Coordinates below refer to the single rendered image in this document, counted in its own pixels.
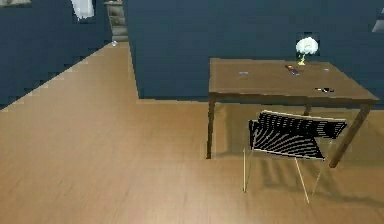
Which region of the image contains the brown wooden table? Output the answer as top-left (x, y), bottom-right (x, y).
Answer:
top-left (205, 57), bottom-right (381, 169)

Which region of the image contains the black woven chair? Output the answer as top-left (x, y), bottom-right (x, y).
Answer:
top-left (242, 109), bottom-right (348, 204)

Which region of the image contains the black remote control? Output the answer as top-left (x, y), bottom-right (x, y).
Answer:
top-left (284, 64), bottom-right (300, 76)

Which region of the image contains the grey chest of drawers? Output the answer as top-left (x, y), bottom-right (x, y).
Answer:
top-left (103, 0), bottom-right (130, 43)

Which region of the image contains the white flower ornament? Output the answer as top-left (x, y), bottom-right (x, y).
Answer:
top-left (295, 36), bottom-right (320, 66)

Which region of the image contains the white hanging cloth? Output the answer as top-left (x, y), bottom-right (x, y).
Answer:
top-left (70, 0), bottom-right (95, 20)

